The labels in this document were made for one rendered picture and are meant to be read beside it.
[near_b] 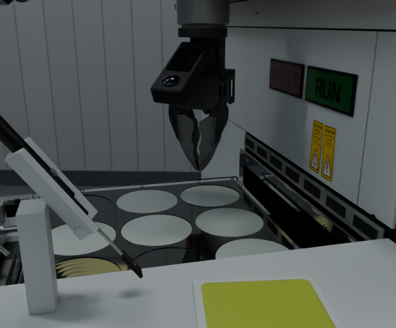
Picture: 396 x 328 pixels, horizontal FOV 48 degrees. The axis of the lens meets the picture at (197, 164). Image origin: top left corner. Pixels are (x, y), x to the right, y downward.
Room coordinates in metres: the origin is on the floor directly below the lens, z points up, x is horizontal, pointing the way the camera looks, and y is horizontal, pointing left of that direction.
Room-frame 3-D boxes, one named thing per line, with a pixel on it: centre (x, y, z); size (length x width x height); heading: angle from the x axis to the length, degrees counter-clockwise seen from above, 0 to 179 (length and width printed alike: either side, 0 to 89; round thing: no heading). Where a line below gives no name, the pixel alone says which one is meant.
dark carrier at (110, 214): (0.57, 0.06, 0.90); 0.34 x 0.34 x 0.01; 14
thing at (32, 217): (0.31, 0.11, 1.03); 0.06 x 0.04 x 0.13; 104
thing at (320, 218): (0.64, -0.14, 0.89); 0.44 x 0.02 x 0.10; 14
